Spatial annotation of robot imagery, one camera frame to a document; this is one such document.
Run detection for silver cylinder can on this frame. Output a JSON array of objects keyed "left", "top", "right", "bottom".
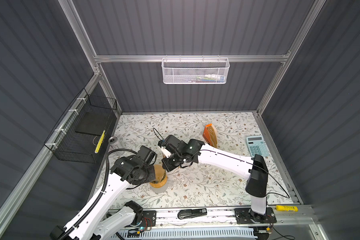
[{"left": 108, "top": 136, "right": 118, "bottom": 145}]

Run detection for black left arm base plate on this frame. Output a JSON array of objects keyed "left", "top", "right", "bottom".
[{"left": 129, "top": 210, "right": 157, "bottom": 228}]

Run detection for black wire basket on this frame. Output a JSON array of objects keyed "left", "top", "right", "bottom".
[{"left": 45, "top": 91, "right": 118, "bottom": 164}]

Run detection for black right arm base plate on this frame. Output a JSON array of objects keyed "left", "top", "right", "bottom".
[{"left": 234, "top": 207, "right": 277, "bottom": 224}]

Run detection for white wire basket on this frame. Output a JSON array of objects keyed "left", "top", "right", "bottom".
[{"left": 161, "top": 57, "right": 230, "bottom": 85}]

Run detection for orange coffee filter box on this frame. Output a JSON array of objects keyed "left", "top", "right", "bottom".
[{"left": 203, "top": 124, "right": 218, "bottom": 148}]

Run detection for black corrugated cable conduit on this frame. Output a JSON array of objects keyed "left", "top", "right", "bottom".
[{"left": 56, "top": 148, "right": 139, "bottom": 240}]

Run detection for black stapler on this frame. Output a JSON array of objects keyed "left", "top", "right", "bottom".
[{"left": 178, "top": 208, "right": 207, "bottom": 220}]

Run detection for yellow marker pen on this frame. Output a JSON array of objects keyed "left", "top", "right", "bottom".
[{"left": 95, "top": 131, "right": 106, "bottom": 154}]

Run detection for light blue calculator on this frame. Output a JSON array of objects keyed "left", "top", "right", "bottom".
[{"left": 246, "top": 136, "right": 270, "bottom": 158}]

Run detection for yellow tube on rail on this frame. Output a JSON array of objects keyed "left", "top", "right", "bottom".
[{"left": 276, "top": 205, "right": 299, "bottom": 212}]

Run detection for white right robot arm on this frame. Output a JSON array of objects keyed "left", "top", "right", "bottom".
[{"left": 158, "top": 135, "right": 269, "bottom": 218}]

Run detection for pens in white basket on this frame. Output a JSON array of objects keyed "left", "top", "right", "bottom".
[{"left": 186, "top": 74, "right": 226, "bottom": 84}]

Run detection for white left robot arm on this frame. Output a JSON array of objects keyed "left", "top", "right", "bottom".
[{"left": 50, "top": 146, "right": 157, "bottom": 240}]

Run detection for black pad in basket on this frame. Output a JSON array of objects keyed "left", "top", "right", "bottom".
[{"left": 75, "top": 112, "right": 108, "bottom": 136}]

